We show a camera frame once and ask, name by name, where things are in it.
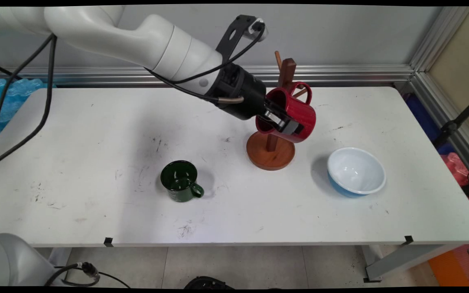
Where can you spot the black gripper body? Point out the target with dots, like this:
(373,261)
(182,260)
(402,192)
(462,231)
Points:
(242,91)

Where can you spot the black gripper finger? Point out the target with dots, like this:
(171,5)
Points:
(285,124)
(267,124)

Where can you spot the red mug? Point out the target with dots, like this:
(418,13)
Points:
(303,114)

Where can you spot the white rounded robot base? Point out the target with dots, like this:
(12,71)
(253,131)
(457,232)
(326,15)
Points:
(10,260)

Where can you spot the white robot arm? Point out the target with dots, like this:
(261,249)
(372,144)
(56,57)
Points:
(96,28)

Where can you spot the wooden mug tree stand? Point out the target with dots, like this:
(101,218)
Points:
(271,156)

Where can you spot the blue bowl white inside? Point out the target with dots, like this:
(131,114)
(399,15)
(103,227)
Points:
(356,171)

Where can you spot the dark green enamel mug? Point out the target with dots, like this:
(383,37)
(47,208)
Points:
(177,179)

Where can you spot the blue crate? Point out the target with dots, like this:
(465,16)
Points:
(421,118)

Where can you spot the black tripod pole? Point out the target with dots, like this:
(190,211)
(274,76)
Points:
(450,127)

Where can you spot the black table edge clip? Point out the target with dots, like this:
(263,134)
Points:
(108,242)
(408,240)

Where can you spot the black equipment on floor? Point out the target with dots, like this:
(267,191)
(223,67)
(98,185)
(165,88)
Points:
(208,283)

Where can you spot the red plastic bag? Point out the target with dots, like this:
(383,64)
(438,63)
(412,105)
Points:
(456,169)

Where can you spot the grey table leg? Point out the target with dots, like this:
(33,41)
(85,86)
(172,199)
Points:
(401,260)

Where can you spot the orange red floor object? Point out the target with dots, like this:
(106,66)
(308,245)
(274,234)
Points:
(446,268)

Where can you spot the blue water bottle pack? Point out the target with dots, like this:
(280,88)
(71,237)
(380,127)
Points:
(6,97)

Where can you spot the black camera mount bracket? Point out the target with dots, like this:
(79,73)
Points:
(230,38)

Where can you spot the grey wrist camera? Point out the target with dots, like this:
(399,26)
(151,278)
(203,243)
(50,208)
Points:
(259,30)

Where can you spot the aluminium frame rail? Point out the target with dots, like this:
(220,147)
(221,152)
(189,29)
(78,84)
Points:
(340,73)

